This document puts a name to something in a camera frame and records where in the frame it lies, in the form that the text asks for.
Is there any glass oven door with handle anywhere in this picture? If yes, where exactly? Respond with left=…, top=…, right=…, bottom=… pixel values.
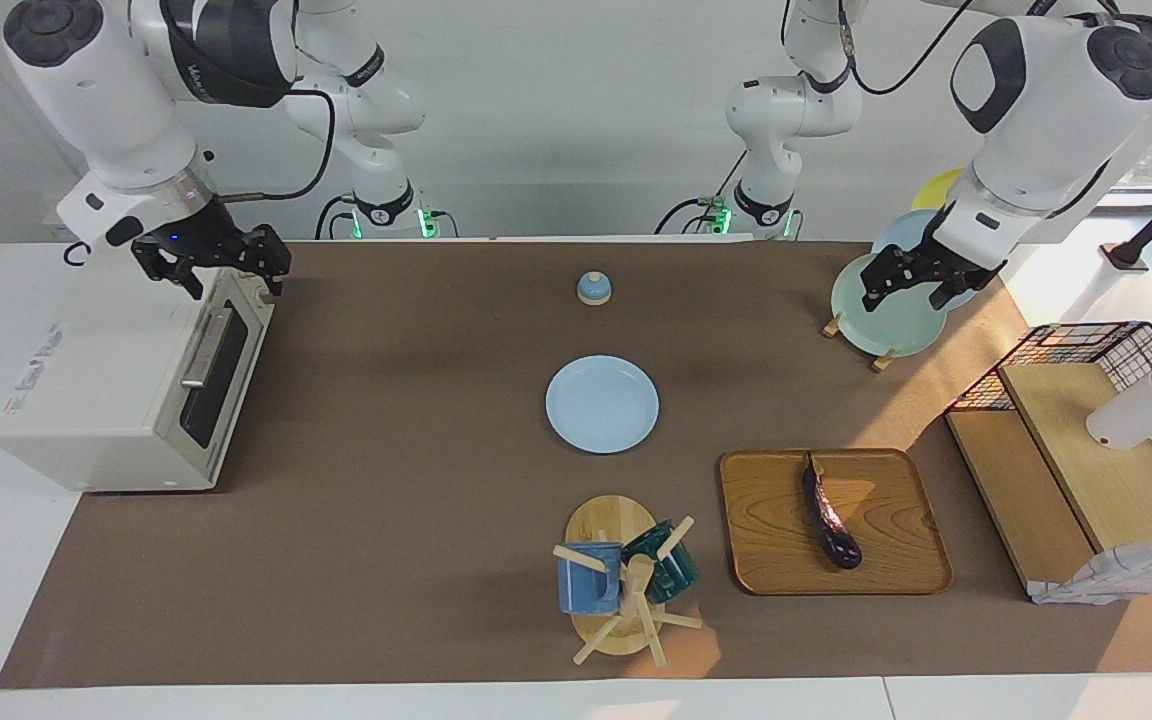
left=161, top=262, right=275, bottom=491

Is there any dark purple eggplant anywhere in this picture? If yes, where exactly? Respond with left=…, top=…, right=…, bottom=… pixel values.
left=802, top=452, right=863, bottom=571

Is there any light blue plate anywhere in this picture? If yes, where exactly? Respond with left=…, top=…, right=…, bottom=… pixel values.
left=545, top=355, right=660, bottom=454

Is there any white toaster oven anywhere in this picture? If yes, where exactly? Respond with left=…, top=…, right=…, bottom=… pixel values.
left=0, top=240, right=275, bottom=493

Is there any mint green plate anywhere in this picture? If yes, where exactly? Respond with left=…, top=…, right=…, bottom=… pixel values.
left=830, top=252, right=949, bottom=357

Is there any pale blue plate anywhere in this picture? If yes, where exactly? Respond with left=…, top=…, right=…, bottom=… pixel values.
left=871, top=208, right=977, bottom=311

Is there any wooden plate rack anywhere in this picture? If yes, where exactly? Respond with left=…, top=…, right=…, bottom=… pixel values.
left=821, top=312, right=897, bottom=374

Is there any yellow plate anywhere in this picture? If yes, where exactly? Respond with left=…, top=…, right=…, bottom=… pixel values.
left=911, top=168, right=967, bottom=213

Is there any white bottle with clear cap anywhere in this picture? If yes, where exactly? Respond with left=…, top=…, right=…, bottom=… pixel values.
left=1086, top=340, right=1152, bottom=451

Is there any wooden serving tray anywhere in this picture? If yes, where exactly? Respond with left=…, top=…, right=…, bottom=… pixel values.
left=719, top=448, right=954, bottom=596

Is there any wooden step shelf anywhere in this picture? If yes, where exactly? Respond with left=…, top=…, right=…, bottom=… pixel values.
left=946, top=362, right=1152, bottom=599

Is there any brown table mat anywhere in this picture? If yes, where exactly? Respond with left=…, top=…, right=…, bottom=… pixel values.
left=0, top=240, right=1152, bottom=691

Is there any patterned white cloth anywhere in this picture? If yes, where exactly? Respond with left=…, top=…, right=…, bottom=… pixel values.
left=1029, top=538, right=1152, bottom=606

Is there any dark green mug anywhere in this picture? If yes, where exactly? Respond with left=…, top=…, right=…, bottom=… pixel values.
left=622, top=520, right=701, bottom=605

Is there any wooden mug tree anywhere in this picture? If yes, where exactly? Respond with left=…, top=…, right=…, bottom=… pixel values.
left=552, top=495, right=704, bottom=669

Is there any blue mug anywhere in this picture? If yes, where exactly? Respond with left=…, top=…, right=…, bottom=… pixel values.
left=556, top=542, right=625, bottom=615

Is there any black right base cable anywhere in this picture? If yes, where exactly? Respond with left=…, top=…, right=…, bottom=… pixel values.
left=314, top=195, right=357, bottom=241

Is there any black base cable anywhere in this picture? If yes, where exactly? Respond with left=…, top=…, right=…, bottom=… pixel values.
left=314, top=195, right=357, bottom=241
left=654, top=150, right=749, bottom=236

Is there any black wire basket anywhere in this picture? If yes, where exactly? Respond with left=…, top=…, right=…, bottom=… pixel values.
left=944, top=320, right=1152, bottom=529

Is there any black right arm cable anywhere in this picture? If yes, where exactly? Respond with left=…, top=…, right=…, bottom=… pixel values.
left=216, top=90, right=337, bottom=201

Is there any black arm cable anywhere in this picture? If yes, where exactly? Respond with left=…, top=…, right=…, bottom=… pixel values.
left=216, top=90, right=337, bottom=201
left=781, top=0, right=972, bottom=97

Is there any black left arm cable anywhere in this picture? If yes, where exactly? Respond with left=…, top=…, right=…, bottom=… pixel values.
left=781, top=0, right=972, bottom=97

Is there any black left base cable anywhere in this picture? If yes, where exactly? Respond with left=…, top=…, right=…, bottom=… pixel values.
left=654, top=150, right=749, bottom=236

